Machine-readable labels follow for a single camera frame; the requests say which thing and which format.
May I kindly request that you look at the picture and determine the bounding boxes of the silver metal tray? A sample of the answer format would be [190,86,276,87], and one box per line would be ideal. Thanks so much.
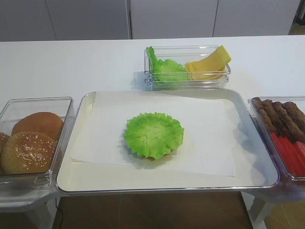
[57,89,279,194]

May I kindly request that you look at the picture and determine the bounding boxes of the sesame bun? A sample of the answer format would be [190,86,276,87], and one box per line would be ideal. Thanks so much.
[0,132,57,175]
[0,132,10,176]

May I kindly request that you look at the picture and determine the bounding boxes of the green lettuce leaf on tray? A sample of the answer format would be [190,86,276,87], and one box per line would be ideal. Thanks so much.
[123,112,184,160]

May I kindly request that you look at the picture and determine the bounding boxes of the plain brown bun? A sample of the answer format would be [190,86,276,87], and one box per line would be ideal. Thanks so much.
[11,112,63,141]

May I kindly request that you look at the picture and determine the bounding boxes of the clear lettuce and cheese container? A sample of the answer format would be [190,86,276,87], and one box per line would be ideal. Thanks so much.
[144,45,231,91]

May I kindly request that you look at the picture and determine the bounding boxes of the white paper sheet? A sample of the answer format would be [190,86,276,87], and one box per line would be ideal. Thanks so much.
[71,92,235,177]

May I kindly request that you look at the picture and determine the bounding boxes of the red tomato slices stack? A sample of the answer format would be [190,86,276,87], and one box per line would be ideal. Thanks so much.
[271,133,305,178]

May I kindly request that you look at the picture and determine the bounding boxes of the clear meat and tomato container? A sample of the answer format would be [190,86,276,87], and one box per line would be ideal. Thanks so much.
[248,96,305,190]

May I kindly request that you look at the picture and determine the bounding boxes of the sesame bun left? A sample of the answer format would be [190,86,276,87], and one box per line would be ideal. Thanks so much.
[0,132,10,176]

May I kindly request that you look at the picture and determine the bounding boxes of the yellow cheese slices stack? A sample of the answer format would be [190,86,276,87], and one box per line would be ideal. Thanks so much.
[185,45,231,80]

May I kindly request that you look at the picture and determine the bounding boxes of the sesame bun front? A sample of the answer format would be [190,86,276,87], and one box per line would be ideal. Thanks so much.
[0,132,57,175]

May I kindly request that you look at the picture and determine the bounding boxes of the green lettuce leaf in container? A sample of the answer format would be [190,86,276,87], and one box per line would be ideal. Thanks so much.
[146,46,188,82]

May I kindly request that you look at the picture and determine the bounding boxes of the brown meat patties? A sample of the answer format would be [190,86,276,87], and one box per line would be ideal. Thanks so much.
[251,97,305,143]

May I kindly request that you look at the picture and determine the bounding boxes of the clear bun container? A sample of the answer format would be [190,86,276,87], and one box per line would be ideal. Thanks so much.
[0,97,74,190]

